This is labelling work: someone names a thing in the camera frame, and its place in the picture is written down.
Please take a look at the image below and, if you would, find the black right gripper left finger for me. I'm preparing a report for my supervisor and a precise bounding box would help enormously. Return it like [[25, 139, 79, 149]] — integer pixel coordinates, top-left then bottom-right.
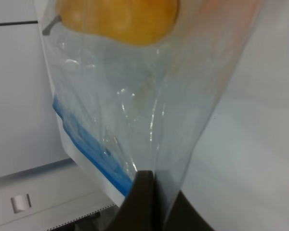
[[116, 170, 154, 231]]

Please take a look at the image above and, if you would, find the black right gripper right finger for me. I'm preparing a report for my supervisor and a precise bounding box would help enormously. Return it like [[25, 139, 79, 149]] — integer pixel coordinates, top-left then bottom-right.
[[155, 170, 213, 231]]

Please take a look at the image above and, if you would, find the clear zip bag blue seal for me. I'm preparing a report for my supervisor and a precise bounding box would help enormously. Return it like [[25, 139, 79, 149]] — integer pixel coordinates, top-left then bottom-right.
[[34, 0, 261, 231]]

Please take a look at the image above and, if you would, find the yellow pear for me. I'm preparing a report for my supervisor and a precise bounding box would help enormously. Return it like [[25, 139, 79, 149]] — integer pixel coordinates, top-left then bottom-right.
[[42, 0, 180, 46]]

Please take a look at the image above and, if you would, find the grey wall socket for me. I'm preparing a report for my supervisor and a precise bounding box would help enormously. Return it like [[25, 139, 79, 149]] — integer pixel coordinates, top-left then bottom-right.
[[11, 194, 32, 214]]

